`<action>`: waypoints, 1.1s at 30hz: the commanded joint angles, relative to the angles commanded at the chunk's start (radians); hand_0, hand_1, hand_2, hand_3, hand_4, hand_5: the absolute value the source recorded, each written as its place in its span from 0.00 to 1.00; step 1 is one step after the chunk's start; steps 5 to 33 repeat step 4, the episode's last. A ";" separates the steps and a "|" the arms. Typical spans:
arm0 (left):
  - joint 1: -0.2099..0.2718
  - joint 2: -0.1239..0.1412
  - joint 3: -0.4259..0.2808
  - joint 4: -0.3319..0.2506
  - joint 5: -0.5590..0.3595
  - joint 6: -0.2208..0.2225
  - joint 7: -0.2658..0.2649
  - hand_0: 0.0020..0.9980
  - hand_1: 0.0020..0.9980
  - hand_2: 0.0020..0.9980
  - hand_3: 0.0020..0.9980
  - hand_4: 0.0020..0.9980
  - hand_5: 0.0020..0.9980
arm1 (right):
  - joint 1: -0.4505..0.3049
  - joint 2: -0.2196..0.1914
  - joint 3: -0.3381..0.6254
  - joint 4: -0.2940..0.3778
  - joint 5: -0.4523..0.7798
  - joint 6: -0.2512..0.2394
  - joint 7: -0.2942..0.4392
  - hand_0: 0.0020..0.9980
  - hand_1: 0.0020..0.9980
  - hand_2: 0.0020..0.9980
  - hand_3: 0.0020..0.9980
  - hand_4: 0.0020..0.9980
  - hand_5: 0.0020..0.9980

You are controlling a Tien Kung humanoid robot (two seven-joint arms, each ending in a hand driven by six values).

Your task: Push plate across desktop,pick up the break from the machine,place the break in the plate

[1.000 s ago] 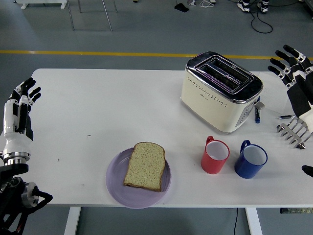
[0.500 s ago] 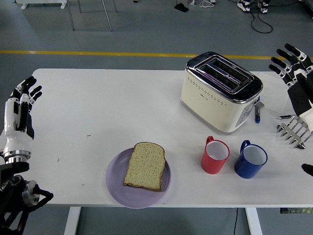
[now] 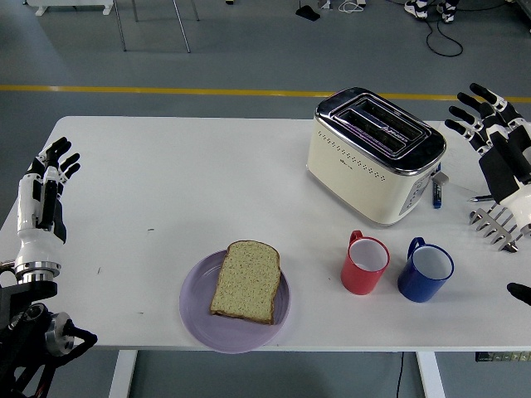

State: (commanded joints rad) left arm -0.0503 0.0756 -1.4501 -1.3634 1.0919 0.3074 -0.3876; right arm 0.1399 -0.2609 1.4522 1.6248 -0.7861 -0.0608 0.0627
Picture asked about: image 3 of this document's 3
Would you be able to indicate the purple plastic plate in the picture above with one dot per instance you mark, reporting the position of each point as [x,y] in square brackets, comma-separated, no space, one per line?
[195,302]

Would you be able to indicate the blue enamel mug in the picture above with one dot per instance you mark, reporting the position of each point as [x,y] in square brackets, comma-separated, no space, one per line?
[417,286]

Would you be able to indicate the white floor stand base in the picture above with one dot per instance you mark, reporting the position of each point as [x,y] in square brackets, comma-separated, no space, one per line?
[70,5]

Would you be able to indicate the white paper sheet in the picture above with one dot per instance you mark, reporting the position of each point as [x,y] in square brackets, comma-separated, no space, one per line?
[460,161]

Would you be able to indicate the silver metal toast rack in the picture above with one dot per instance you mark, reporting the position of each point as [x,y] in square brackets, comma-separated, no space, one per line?
[489,228]

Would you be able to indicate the red enamel mug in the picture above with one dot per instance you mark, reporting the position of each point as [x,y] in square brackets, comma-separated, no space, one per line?
[361,280]

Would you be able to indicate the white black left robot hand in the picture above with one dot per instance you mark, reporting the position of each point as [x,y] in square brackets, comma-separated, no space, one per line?
[31,240]

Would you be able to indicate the black silver pen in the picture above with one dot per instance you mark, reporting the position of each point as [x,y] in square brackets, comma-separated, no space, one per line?
[481,198]

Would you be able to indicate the table height control panel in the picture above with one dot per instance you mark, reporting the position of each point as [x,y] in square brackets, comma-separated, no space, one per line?
[504,357]

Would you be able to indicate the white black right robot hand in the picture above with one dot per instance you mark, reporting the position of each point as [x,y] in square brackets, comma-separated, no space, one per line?
[504,170]

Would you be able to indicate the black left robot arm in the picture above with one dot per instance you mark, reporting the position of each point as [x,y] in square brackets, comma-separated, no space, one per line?
[25,327]

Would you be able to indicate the black foot pedal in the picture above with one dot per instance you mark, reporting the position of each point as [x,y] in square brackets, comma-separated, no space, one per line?
[309,13]

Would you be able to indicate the blue marker pen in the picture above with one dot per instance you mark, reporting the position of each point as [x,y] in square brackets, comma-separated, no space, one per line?
[436,197]

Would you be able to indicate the cream chrome toaster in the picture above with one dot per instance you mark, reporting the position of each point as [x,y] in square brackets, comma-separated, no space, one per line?
[357,182]

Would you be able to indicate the brown bread slice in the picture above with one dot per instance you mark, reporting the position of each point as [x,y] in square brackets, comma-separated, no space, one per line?
[246,284]

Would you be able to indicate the white table leg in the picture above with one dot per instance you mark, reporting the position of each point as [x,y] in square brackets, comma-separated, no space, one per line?
[431,375]
[122,375]

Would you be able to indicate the person's shoe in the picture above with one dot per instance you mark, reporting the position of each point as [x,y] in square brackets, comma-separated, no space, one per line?
[449,12]
[415,8]

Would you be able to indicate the small white floor device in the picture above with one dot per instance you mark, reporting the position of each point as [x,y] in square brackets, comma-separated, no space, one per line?
[324,4]

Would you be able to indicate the grey metal frame legs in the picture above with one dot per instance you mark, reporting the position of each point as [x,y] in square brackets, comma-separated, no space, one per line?
[182,29]

